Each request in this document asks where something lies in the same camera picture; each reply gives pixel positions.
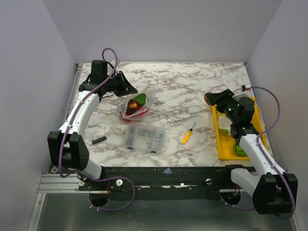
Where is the clear zip top bag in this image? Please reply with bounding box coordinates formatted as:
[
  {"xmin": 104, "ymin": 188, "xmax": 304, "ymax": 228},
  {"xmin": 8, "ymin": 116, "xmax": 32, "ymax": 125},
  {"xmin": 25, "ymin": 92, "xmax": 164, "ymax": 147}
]
[{"xmin": 118, "ymin": 86, "xmax": 156, "ymax": 122}]

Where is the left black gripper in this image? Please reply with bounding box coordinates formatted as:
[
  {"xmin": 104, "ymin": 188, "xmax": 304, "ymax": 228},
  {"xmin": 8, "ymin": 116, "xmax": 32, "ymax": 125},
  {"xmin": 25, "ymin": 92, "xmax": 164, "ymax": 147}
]
[{"xmin": 103, "ymin": 70, "xmax": 138, "ymax": 97}]

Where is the yellow handle screwdriver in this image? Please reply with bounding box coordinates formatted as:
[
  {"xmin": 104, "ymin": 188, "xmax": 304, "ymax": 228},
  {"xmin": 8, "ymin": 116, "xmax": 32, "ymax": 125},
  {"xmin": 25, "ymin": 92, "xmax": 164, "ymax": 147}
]
[{"xmin": 181, "ymin": 123, "xmax": 196, "ymax": 144}]

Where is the clear screw organizer box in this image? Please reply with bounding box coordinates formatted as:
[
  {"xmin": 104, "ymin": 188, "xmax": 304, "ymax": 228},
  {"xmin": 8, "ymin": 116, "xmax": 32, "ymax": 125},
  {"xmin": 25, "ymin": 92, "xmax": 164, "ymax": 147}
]
[{"xmin": 123, "ymin": 123, "xmax": 166, "ymax": 154}]

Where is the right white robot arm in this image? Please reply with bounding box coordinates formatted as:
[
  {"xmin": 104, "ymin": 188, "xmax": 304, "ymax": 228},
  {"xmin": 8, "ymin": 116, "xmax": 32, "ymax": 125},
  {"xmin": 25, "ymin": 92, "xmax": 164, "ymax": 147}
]
[{"xmin": 204, "ymin": 89, "xmax": 298, "ymax": 218}]

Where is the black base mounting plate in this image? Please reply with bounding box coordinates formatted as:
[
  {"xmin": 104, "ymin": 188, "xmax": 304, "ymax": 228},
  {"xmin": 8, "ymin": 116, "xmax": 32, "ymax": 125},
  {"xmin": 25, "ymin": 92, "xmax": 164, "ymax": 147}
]
[{"xmin": 79, "ymin": 166, "xmax": 244, "ymax": 205}]

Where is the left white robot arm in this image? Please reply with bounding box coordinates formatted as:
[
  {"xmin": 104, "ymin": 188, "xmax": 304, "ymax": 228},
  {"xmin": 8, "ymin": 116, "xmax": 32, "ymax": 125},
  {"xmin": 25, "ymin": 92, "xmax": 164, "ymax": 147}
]
[{"xmin": 47, "ymin": 60, "xmax": 138, "ymax": 190}]

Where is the black toothed plastic part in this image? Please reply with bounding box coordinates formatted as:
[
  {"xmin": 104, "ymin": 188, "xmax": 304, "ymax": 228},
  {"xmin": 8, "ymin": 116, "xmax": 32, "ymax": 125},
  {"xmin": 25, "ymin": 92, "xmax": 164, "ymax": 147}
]
[{"xmin": 91, "ymin": 136, "xmax": 107, "ymax": 145}]

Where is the white cauliflower toy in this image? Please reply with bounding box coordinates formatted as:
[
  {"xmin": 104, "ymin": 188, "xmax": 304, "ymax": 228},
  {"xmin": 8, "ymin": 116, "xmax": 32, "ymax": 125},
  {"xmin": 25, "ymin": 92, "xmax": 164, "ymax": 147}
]
[{"xmin": 217, "ymin": 112, "xmax": 231, "ymax": 135}]

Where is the yellow plastic tray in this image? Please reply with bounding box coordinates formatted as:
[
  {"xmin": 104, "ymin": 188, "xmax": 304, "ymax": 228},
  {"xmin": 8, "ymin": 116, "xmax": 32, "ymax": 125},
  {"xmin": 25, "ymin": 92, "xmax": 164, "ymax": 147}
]
[{"xmin": 211, "ymin": 96, "xmax": 270, "ymax": 161}]

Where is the large green pepper toy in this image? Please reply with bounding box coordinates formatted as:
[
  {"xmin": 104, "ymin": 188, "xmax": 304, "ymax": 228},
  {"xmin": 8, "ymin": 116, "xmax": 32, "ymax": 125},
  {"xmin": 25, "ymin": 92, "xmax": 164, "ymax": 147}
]
[{"xmin": 133, "ymin": 93, "xmax": 147, "ymax": 106}]

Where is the red bell pepper toy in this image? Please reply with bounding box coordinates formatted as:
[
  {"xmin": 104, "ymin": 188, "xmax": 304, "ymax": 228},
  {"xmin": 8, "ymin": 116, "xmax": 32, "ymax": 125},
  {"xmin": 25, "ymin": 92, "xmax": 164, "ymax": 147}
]
[{"xmin": 119, "ymin": 109, "xmax": 149, "ymax": 123}]

